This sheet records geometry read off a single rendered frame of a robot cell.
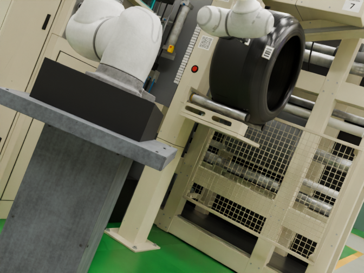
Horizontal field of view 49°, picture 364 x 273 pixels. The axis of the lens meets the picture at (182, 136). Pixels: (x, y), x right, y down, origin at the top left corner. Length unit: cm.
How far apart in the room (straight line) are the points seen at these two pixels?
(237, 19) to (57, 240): 98
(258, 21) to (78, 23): 63
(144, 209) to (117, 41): 127
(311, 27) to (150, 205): 142
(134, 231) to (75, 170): 120
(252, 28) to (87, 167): 79
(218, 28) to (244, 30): 11
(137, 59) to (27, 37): 93
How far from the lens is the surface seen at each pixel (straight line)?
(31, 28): 209
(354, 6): 248
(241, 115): 205
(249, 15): 155
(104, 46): 131
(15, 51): 212
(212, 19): 159
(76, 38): 144
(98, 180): 120
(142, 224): 235
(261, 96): 202
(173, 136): 228
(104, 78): 124
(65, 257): 128
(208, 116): 209
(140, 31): 127
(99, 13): 141
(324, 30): 259
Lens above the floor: 74
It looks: 2 degrees down
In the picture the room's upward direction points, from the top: 22 degrees clockwise
